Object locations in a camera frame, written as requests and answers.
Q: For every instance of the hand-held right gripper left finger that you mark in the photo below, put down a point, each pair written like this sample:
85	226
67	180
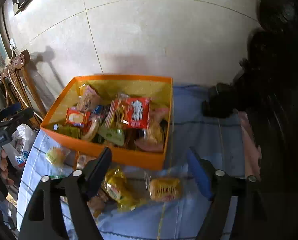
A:
101	170

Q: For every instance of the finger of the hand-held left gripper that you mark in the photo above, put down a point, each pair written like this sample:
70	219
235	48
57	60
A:
20	117
10	110

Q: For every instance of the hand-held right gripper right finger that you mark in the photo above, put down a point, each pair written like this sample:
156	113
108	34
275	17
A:
198	175

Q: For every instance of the green snack packet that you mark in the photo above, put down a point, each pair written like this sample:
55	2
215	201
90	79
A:
111	135

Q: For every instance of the yellow cake packet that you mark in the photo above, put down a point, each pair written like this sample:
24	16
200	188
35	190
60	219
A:
165	188

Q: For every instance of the orange cardboard box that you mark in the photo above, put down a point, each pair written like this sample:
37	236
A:
139	157

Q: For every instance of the round bread packet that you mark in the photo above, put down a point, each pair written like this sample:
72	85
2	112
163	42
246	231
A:
90	130

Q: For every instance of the orange biscuit packet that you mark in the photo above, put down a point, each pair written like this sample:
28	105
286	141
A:
76	117

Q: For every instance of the pink cracker bag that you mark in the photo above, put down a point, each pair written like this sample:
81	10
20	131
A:
151	130

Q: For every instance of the red snack packet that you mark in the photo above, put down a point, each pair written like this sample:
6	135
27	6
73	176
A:
136	112

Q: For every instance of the pink and white snack packet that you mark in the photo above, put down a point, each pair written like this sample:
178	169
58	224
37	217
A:
89	98

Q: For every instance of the small clear snack packet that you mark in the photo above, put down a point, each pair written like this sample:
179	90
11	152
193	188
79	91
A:
85	161

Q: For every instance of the yellow snack packet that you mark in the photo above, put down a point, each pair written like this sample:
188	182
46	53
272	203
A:
117	190

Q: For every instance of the white plastic bag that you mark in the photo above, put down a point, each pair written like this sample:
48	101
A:
24	145

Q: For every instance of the carved wooden chair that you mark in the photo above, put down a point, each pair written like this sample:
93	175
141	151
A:
16	80

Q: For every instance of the clear bread packet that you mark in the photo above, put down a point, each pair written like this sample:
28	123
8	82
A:
56	155

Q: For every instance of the blue snack packet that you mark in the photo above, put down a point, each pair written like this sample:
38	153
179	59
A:
98	109

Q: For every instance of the dark carved wooden furniture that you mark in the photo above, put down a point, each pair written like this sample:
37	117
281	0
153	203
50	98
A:
281	92

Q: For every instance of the white wall socket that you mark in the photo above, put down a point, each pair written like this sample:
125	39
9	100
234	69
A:
13	43

